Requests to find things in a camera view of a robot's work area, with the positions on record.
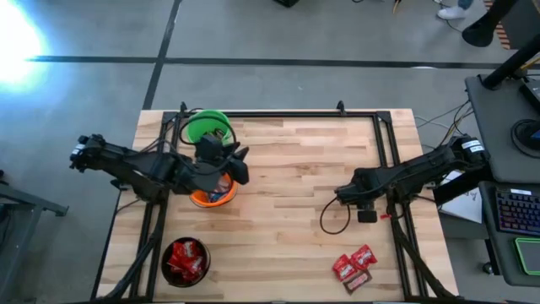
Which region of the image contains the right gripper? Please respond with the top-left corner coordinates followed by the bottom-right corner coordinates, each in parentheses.
top-left (335, 167), bottom-right (387, 208)

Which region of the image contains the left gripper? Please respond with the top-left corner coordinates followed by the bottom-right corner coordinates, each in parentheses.
top-left (181, 145), bottom-right (251, 195)

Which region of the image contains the orange jack-o-lantern bucket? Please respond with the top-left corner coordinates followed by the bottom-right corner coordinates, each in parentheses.
top-left (188, 171), bottom-right (239, 209)

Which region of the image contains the green plastic bucket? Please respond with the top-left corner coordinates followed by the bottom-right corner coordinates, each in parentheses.
top-left (185, 109), bottom-right (234, 147)

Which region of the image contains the brown PayDay bar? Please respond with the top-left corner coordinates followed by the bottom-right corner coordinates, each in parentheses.
top-left (342, 269), bottom-right (374, 296)

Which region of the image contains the black desk support beam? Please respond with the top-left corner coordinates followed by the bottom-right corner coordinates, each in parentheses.
top-left (432, 166), bottom-right (495, 207)

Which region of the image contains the white paper sheet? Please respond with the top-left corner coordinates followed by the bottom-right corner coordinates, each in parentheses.
top-left (438, 187), bottom-right (483, 225)

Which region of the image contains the black plastic bucket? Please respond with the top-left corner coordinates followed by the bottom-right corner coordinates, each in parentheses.
top-left (160, 236), bottom-right (212, 290)

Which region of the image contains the dark grey desk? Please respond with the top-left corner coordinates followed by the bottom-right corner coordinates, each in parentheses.
top-left (478, 180), bottom-right (540, 288)

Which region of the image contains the black keyboard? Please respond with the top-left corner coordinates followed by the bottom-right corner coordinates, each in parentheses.
top-left (494, 188), bottom-right (540, 236)

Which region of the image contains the round black device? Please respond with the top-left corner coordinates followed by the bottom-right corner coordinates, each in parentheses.
top-left (510, 118), bottom-right (540, 160)

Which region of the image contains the black stand leg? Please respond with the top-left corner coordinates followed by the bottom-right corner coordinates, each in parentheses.
top-left (480, 31), bottom-right (540, 90)
top-left (462, 0), bottom-right (522, 48)

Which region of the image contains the grey metal cart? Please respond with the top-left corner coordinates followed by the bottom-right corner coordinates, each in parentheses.
top-left (0, 168), bottom-right (70, 296)

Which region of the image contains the striped floor mat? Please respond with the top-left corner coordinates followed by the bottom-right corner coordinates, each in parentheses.
top-left (483, 0), bottom-right (540, 51)

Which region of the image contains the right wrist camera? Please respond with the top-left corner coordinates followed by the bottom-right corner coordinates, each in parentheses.
top-left (357, 209), bottom-right (379, 224)

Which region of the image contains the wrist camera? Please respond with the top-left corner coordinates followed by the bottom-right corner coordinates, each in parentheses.
top-left (196, 133), bottom-right (224, 162)
top-left (357, 209), bottom-right (379, 224)

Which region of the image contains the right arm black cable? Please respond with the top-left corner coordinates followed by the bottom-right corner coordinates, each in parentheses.
top-left (319, 196), bottom-right (352, 236)

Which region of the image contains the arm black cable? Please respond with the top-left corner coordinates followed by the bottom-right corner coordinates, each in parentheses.
top-left (179, 117), bottom-right (238, 176)
top-left (319, 196), bottom-right (352, 236)

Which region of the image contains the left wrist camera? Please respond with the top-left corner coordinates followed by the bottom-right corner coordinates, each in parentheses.
top-left (196, 133), bottom-right (224, 162)

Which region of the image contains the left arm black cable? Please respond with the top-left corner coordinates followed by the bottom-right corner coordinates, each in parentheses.
top-left (179, 117), bottom-right (238, 176)

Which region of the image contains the black aluminium table frame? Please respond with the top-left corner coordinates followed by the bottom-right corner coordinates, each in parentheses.
top-left (90, 108), bottom-right (455, 304)

